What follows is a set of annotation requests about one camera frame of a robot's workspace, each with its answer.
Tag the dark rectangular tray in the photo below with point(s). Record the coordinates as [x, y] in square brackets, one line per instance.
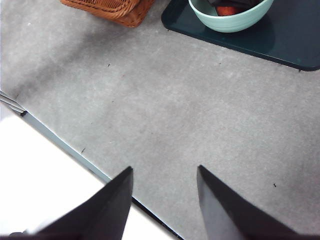
[287, 37]

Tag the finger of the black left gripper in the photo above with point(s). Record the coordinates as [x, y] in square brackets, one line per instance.
[218, 2]
[246, 3]

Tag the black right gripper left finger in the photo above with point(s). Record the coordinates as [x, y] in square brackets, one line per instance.
[100, 215]

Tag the brown wicker basket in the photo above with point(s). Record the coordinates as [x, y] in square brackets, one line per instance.
[112, 10]

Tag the teal green bowl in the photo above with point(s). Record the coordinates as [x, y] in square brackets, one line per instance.
[230, 23]

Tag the dark purple plum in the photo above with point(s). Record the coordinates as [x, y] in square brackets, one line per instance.
[226, 10]

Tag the grey metal bracket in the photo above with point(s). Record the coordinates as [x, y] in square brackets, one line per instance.
[12, 102]

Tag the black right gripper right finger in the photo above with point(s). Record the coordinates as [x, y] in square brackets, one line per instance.
[230, 215]

